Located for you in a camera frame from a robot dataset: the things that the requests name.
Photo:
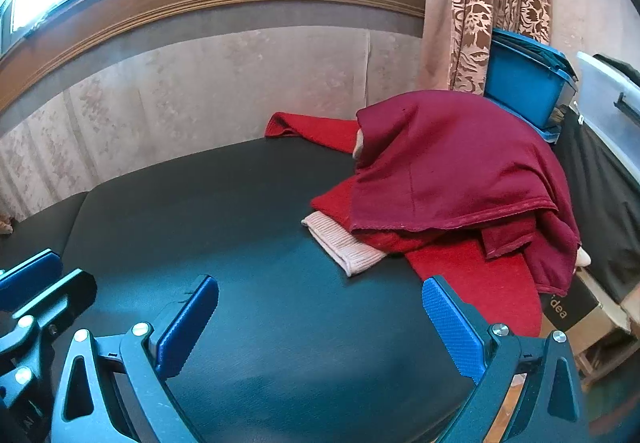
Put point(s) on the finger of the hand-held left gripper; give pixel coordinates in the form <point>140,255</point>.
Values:
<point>65,298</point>
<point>30,278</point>

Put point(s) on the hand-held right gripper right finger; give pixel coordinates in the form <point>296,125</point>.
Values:
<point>450,330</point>

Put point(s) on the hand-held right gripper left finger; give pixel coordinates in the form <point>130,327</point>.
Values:
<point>187,328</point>

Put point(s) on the maroon cloth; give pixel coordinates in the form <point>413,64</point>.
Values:
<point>450,163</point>

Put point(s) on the red knit sweater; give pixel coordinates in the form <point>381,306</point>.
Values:
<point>450,268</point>

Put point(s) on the black padded bed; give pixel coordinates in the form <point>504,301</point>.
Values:
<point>225,223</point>

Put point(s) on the cardboard box with black side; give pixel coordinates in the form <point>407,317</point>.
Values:
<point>570,303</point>

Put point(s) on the white ribbed garment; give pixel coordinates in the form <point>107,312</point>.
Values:
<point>340,243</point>

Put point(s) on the black cloth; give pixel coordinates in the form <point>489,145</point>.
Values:
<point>600,203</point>

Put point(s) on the blue plastic storage box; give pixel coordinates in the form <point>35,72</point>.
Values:
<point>520,78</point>

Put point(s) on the white plastic container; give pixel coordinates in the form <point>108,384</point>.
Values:
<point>600,93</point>

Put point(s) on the wooden window sill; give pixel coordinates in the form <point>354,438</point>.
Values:
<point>200,5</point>

